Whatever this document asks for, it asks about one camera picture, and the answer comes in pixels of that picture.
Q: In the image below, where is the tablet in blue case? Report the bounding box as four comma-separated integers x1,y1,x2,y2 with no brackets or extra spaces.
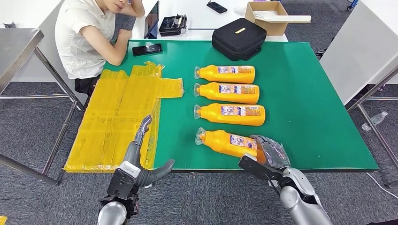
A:
143,0,160,39

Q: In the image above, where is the white floor cable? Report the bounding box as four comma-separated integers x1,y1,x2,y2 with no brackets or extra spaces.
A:
367,172,398,200

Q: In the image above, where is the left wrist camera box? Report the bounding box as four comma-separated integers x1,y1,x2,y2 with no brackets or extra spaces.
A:
107,161,142,199

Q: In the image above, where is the black device tray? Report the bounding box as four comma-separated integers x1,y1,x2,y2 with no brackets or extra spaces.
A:
158,14,188,37

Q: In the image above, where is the metal table frame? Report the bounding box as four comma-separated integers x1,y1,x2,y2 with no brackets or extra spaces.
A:
346,67,398,189

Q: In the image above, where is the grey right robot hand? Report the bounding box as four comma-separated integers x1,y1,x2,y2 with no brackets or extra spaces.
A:
250,134,291,170

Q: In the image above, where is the person's right hand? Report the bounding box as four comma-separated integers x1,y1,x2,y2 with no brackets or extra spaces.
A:
118,29,133,41

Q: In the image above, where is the white desk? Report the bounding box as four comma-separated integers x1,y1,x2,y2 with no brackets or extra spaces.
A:
319,0,398,105

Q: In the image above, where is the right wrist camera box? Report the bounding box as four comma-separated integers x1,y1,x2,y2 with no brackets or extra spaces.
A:
237,153,277,181

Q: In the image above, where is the white foam board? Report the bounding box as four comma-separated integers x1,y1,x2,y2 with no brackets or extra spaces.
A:
253,10,312,23

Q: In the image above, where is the brown cardboard box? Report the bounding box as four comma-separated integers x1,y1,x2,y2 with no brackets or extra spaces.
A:
244,1,289,36

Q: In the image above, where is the black smartphone, matte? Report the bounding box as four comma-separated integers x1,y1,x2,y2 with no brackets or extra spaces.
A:
206,1,228,14

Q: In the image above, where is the black zip carry case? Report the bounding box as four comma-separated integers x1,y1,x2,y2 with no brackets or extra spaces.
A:
211,17,268,62

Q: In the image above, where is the yellow taped plastic mat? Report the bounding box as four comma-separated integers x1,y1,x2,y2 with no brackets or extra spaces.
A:
63,61,185,173

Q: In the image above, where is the black smartphone, glossy screen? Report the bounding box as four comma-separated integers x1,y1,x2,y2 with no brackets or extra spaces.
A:
132,43,163,57

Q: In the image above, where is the clear plastic water bottle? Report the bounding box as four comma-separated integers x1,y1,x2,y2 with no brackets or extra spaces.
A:
361,111,389,131

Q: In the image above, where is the orange detergent bottle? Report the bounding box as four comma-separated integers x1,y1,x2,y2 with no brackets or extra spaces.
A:
195,127,268,164
193,103,267,127
193,82,260,105
194,64,256,84

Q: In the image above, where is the person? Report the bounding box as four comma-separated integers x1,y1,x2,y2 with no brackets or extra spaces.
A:
54,0,146,95

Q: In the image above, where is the stainless steel table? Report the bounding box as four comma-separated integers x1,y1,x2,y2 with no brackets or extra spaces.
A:
0,28,86,187

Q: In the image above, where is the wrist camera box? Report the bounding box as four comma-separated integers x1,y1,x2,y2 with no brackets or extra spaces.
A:
107,161,142,199
237,153,277,181

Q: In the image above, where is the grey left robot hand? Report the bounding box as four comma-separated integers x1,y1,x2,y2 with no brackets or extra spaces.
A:
123,115,176,188

